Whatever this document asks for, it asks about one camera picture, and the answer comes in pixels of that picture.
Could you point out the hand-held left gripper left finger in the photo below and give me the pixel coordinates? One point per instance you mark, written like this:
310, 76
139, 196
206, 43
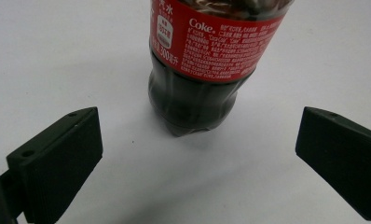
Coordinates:
59, 161

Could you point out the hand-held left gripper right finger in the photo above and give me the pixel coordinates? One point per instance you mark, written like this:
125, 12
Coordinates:
342, 152

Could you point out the cola bottle with red label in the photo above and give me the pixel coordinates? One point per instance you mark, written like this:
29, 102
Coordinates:
193, 96

